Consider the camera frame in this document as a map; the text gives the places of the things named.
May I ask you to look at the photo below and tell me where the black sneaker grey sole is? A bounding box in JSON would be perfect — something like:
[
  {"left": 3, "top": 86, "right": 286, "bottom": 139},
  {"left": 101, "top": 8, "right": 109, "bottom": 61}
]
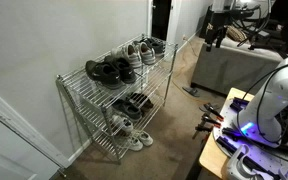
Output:
[{"left": 139, "top": 37, "right": 167, "bottom": 57}]

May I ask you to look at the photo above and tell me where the black clamp metal bar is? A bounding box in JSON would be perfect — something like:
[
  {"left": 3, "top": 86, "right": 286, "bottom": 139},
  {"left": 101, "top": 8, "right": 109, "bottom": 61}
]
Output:
[{"left": 192, "top": 123, "right": 216, "bottom": 140}]

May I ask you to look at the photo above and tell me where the chrome wire shelf rack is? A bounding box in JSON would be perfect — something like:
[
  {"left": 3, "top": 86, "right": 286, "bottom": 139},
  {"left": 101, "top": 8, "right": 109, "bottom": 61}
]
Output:
[{"left": 55, "top": 33, "right": 179, "bottom": 165}]

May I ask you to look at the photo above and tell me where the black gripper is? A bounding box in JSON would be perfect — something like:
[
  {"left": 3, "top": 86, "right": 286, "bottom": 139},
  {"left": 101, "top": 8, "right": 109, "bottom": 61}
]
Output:
[{"left": 205, "top": 12, "right": 230, "bottom": 53}]

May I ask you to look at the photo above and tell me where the black white-striped slide sandal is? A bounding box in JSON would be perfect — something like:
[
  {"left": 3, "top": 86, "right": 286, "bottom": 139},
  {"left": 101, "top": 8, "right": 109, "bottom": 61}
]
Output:
[{"left": 126, "top": 92, "right": 150, "bottom": 106}]

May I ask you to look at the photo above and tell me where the white baseboard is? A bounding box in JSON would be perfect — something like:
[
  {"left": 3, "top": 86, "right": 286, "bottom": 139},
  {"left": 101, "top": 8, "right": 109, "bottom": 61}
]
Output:
[{"left": 67, "top": 138, "right": 93, "bottom": 163}]

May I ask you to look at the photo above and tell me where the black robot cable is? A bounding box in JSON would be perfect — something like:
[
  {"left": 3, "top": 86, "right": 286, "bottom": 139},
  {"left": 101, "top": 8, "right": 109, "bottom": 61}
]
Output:
[{"left": 236, "top": 58, "right": 288, "bottom": 145}]

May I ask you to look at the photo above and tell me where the black cabinet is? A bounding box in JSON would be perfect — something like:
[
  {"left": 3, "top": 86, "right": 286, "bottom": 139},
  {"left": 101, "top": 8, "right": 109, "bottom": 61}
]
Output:
[{"left": 199, "top": 4, "right": 215, "bottom": 38}]

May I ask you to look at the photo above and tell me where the black clamp orange trigger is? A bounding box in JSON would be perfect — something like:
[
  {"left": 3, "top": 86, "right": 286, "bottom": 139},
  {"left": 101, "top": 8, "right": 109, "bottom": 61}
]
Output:
[
  {"left": 201, "top": 113, "right": 222, "bottom": 130},
  {"left": 203, "top": 103, "right": 225, "bottom": 122}
]

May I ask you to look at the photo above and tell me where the round grey mounting plate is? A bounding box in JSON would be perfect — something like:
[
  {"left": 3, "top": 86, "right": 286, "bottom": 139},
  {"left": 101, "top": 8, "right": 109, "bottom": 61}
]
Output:
[{"left": 213, "top": 96, "right": 288, "bottom": 180}]

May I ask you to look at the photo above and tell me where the woven patterned cushion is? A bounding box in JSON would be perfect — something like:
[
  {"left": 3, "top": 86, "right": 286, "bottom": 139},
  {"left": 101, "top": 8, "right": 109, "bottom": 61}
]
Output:
[{"left": 225, "top": 25, "right": 249, "bottom": 43}]

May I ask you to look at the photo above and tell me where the dark grey sneaker white sole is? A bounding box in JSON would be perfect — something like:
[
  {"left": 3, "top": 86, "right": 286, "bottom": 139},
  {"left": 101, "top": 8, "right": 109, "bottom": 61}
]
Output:
[{"left": 112, "top": 98, "right": 143, "bottom": 122}]

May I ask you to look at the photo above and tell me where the grey sofa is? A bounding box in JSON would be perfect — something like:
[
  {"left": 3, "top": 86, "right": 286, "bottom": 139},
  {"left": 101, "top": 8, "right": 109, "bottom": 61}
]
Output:
[{"left": 191, "top": 34, "right": 287, "bottom": 98}]

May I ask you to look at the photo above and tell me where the dark brown shoe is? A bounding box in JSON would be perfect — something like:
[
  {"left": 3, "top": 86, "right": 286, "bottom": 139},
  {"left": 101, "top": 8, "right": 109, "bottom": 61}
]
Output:
[{"left": 140, "top": 99, "right": 154, "bottom": 113}]

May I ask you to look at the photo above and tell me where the white door frame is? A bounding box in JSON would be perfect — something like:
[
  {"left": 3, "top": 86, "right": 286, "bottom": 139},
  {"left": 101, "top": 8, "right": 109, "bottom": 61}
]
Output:
[{"left": 146, "top": 0, "right": 182, "bottom": 43}]

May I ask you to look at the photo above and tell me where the white panel door with deadbolt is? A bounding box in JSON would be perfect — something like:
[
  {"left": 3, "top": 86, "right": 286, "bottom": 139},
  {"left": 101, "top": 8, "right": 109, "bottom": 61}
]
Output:
[{"left": 0, "top": 83, "right": 72, "bottom": 180}]

